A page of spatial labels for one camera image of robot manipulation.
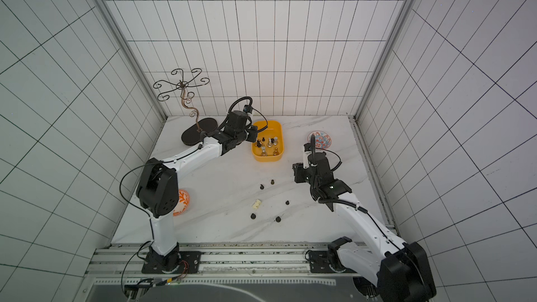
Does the aluminium mounting rail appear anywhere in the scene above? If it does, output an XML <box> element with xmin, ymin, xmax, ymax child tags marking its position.
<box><xmin>85</xmin><ymin>242</ymin><xmax>337</xmax><ymax>279</ymax></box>

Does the yellow plastic storage box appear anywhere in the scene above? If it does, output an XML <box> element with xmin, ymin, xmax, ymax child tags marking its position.
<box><xmin>252</xmin><ymin>120</ymin><xmax>285</xmax><ymax>162</ymax></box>

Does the dark metal jewelry stand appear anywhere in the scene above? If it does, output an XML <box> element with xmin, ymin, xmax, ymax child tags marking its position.
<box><xmin>152</xmin><ymin>68</ymin><xmax>218</xmax><ymax>146</ymax></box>

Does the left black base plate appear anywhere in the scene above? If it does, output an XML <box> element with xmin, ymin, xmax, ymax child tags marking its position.
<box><xmin>141</xmin><ymin>250</ymin><xmax>202</xmax><ymax>275</ymax></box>

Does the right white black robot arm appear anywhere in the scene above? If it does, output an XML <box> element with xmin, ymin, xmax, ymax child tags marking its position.
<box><xmin>292</xmin><ymin>148</ymin><xmax>437</xmax><ymax>301</ymax></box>

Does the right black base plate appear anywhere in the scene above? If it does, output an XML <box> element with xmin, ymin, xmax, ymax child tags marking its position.
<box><xmin>304</xmin><ymin>250</ymin><xmax>355</xmax><ymax>274</ymax></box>

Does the red blue patterned bowl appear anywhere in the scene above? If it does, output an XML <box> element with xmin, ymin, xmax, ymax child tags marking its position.
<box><xmin>306</xmin><ymin>131</ymin><xmax>332</xmax><ymax>150</ymax></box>

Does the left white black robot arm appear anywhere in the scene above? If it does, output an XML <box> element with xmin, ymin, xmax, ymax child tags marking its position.
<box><xmin>136</xmin><ymin>106</ymin><xmax>260</xmax><ymax>273</ymax></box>

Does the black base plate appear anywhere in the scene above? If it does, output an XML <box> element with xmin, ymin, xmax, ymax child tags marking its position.
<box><xmin>141</xmin><ymin>250</ymin><xmax>202</xmax><ymax>275</ymax></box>
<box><xmin>304</xmin><ymin>250</ymin><xmax>355</xmax><ymax>274</ymax></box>

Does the orange white patterned plate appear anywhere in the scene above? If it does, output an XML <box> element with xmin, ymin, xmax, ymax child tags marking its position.
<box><xmin>173</xmin><ymin>190</ymin><xmax>190</xmax><ymax>217</ymax></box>

